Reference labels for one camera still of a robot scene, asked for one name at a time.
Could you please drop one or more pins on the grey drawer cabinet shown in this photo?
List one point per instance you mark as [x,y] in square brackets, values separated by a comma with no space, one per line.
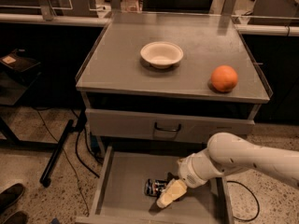
[168,77]

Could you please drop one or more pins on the black box on shelf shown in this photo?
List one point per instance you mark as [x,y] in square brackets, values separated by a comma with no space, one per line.
[20,67]

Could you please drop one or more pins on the grey upper drawer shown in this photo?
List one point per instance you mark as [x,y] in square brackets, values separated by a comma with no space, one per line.
[140,125]

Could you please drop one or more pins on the dark shoe lower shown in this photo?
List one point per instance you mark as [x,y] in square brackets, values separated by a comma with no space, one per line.
[17,218]

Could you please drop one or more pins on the dark shoe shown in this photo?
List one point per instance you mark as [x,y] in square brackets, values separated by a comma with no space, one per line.
[17,218]
[10,195]

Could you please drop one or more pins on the dark shoe upper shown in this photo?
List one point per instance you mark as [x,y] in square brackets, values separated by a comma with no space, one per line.
[10,195]

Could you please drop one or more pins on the grey open middle drawer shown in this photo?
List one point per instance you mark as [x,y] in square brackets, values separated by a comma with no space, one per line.
[120,197]

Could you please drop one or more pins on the white paper bowl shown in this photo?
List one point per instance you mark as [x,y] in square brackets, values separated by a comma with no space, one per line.
[161,55]

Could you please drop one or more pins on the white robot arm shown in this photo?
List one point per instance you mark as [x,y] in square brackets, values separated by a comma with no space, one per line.
[225,154]

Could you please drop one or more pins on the black metal stand leg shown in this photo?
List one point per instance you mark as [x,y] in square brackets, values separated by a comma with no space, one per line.
[69,128]

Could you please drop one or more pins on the blue pepsi can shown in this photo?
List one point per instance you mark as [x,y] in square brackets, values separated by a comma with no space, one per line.
[154,187]

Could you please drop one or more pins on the orange fruit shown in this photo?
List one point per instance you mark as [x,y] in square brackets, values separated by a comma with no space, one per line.
[224,78]

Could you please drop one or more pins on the black drawer handle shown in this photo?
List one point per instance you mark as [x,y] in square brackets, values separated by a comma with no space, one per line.
[165,129]

